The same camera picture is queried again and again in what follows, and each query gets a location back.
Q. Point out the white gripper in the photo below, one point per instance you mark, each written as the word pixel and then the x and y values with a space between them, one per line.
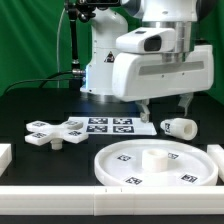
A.
pixel 137 77

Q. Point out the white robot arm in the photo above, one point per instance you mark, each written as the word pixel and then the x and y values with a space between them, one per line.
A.
pixel 176 14

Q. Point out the white round table top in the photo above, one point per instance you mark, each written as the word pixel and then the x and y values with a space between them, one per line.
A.
pixel 153 163

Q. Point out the white right fence block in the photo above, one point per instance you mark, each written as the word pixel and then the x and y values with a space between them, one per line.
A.
pixel 216 152

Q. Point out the white fence block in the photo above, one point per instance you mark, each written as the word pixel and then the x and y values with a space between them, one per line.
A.
pixel 216 152
pixel 5 157

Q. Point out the white sheet with markers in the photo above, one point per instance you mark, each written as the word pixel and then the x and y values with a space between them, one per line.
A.
pixel 115 126

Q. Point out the white cross-shaped table base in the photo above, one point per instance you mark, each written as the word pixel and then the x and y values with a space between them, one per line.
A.
pixel 43 132

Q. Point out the white left fence block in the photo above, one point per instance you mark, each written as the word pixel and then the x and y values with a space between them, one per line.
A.
pixel 5 157

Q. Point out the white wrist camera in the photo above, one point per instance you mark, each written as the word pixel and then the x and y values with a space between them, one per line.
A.
pixel 146 40

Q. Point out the black camera stand pole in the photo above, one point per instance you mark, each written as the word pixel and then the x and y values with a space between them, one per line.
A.
pixel 74 36

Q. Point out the white front fence rail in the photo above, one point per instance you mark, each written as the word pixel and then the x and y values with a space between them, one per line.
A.
pixel 104 200

